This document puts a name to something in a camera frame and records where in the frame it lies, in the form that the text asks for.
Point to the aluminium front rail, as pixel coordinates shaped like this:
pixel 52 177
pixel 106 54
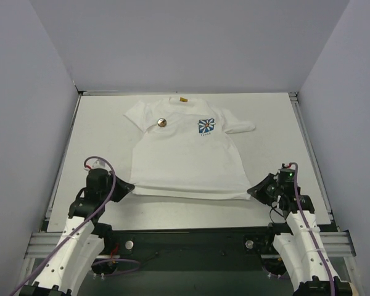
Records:
pixel 41 244

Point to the white t-shirt with flower print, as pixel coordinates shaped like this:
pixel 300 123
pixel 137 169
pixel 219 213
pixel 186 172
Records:
pixel 193 157

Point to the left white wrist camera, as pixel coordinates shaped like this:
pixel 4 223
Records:
pixel 96 164

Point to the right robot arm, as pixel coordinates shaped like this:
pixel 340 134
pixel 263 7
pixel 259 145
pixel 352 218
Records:
pixel 301 249

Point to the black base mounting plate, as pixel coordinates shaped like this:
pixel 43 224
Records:
pixel 211 249

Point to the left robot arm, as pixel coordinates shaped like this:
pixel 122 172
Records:
pixel 82 239

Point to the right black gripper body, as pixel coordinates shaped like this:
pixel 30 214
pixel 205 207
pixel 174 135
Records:
pixel 262 188

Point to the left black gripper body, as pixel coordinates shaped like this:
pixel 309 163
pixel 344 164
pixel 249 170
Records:
pixel 121 189

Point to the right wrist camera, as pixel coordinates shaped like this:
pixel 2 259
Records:
pixel 285 175

